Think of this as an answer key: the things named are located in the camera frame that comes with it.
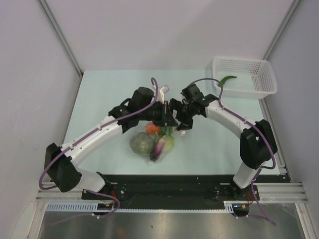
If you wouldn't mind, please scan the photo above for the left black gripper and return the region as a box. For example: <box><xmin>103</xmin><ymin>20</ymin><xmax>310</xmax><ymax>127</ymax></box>
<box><xmin>138</xmin><ymin>101</ymin><xmax>178</xmax><ymax>127</ymax></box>

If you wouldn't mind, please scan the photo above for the green fake bell pepper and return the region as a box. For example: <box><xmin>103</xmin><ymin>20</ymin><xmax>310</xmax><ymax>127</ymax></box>
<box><xmin>160</xmin><ymin>126</ymin><xmax>173</xmax><ymax>136</ymax></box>

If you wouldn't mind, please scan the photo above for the pale green fake cabbage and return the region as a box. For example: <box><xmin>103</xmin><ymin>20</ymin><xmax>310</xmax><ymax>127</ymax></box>
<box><xmin>163</xmin><ymin>135</ymin><xmax>174</xmax><ymax>151</ymax></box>

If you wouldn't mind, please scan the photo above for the clear zip top bag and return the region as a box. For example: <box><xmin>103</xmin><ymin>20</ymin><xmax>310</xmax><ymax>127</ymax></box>
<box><xmin>129</xmin><ymin>122</ymin><xmax>186</xmax><ymax>165</ymax></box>

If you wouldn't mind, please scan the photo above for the green fake chili pepper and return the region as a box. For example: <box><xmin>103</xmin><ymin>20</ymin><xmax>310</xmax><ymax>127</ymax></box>
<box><xmin>218</xmin><ymin>75</ymin><xmax>237</xmax><ymax>87</ymax></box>

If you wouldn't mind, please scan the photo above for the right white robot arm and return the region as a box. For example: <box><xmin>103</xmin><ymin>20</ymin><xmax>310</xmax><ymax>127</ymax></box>
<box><xmin>169</xmin><ymin>84</ymin><xmax>278</xmax><ymax>200</ymax></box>

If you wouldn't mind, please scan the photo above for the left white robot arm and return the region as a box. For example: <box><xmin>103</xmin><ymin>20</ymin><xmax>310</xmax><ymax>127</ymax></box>
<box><xmin>44</xmin><ymin>86</ymin><xmax>178</xmax><ymax>199</ymax></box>

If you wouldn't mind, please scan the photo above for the orange fake pumpkin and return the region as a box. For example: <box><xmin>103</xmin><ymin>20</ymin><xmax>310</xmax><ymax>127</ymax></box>
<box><xmin>145</xmin><ymin>122</ymin><xmax>161</xmax><ymax>135</ymax></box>

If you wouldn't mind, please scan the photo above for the purple fake eggplant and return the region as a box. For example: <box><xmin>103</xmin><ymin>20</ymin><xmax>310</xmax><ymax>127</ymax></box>
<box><xmin>150</xmin><ymin>136</ymin><xmax>166</xmax><ymax>161</ymax></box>

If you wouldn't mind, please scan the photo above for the green netted fake melon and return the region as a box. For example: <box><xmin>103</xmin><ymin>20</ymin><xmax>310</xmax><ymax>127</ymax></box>
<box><xmin>130</xmin><ymin>132</ymin><xmax>155</xmax><ymax>156</ymax></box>

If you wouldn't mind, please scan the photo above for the white plastic basket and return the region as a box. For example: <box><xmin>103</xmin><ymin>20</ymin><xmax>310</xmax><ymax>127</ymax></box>
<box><xmin>212</xmin><ymin>56</ymin><xmax>277</xmax><ymax>99</ymax></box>

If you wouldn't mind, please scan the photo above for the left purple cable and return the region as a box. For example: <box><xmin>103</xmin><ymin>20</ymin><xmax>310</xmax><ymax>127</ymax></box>
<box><xmin>39</xmin><ymin>77</ymin><xmax>159</xmax><ymax>192</ymax></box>

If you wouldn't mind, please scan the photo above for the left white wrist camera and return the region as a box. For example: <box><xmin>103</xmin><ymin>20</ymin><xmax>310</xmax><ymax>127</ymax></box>
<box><xmin>157</xmin><ymin>85</ymin><xmax>170</xmax><ymax>103</ymax></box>

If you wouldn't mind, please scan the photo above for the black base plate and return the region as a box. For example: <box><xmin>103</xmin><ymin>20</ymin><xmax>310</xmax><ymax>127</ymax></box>
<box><xmin>81</xmin><ymin>174</ymin><xmax>288</xmax><ymax>210</ymax></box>

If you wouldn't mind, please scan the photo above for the white slotted cable duct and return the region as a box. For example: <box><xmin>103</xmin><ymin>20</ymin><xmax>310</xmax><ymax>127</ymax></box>
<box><xmin>46</xmin><ymin>201</ymin><xmax>250</xmax><ymax>214</ymax></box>

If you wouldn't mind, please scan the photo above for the aluminium frame rail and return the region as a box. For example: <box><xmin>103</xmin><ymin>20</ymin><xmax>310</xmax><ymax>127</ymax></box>
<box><xmin>34</xmin><ymin>181</ymin><xmax>87</xmax><ymax>202</ymax></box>

